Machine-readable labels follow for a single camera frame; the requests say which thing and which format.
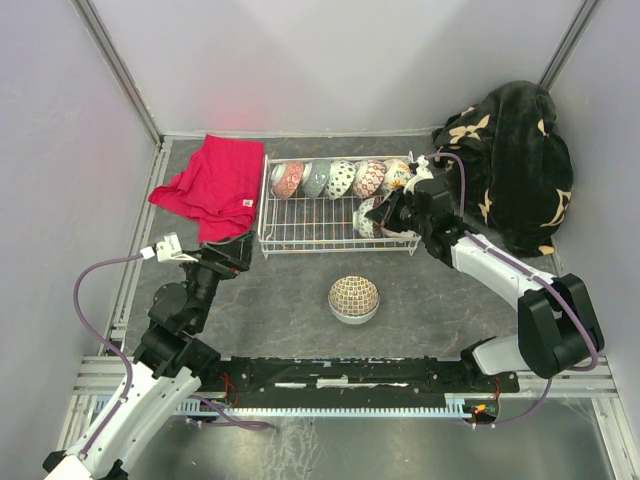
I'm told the red geometric pattern bowl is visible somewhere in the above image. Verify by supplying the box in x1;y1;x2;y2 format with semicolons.
352;196;384;239

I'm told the red folded cloth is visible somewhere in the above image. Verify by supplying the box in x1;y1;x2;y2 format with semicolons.
148;135;264;243

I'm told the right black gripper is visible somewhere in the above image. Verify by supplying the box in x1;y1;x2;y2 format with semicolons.
367;185;430;236

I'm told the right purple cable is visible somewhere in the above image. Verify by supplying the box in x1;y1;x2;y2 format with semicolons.
424;152;471;221

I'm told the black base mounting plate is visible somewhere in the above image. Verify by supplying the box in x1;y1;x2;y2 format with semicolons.
199;357;519;412

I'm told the orange flower leaf bowl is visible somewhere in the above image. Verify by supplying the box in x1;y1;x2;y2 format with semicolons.
379;158;412;195

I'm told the blue triangle pattern bowl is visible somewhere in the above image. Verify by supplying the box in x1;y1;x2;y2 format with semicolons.
302;159;331;199

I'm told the slotted cable duct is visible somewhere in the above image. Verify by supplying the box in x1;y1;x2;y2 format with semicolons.
97;394;499;417

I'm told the black floral plush blanket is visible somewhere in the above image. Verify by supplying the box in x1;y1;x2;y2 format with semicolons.
432;80;574;258

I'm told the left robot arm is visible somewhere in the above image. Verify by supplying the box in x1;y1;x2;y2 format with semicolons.
43;231;254;479

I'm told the white wire dish rack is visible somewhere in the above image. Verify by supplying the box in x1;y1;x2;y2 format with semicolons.
257;153;418;258

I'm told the brown square pattern bowl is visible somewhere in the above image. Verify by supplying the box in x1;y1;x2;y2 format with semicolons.
328;276;380;325

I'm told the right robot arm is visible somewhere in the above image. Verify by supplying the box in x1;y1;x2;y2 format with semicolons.
365;179;604;391

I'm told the cream scalloped bowl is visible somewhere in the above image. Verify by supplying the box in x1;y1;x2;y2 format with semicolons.
381;228;416;239

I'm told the black diamond pattern bowl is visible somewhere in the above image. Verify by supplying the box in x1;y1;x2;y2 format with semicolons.
325;160;356;200

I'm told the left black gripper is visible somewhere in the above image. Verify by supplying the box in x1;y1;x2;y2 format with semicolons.
173;228;255;330

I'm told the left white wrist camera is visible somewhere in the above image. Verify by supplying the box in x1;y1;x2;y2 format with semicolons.
151;232;198;265

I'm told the aluminium frame rail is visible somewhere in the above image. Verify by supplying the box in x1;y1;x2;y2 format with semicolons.
73;356;619;399

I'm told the dark scalloped floral bowl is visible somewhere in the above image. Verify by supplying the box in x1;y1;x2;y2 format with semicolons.
271;161;305;200

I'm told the red lattice pattern bowl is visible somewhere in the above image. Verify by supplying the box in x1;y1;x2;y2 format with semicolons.
351;159;386;199

